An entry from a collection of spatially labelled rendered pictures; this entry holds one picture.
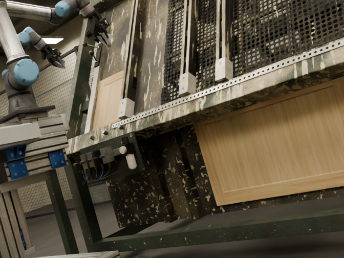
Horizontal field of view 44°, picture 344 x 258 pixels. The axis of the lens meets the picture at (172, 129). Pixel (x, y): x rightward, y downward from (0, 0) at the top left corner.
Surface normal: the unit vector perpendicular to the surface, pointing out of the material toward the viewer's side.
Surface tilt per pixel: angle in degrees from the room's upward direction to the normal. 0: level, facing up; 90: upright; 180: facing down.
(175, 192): 90
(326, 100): 90
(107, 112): 60
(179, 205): 90
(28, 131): 90
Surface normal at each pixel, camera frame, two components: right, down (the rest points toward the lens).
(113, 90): -0.65, -0.36
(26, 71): 0.62, -0.07
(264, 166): -0.59, 0.14
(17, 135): 0.74, -0.24
